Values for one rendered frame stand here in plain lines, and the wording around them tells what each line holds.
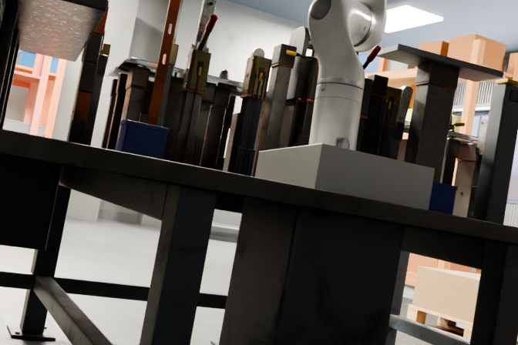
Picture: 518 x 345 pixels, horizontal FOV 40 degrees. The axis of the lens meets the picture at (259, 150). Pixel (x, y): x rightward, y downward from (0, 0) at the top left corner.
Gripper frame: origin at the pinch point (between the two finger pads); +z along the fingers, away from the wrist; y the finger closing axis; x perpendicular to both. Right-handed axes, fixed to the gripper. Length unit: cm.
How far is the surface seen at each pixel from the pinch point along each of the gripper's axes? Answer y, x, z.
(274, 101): -3.0, -9.5, 35.5
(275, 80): -2.6, -8.8, 29.3
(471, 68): 14, -64, 18
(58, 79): 501, 357, -8
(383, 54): 8.0, -38.1, 16.9
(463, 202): 60, -68, 58
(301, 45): -0.3, -14.8, 18.0
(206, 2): -8.0, 13.6, 9.2
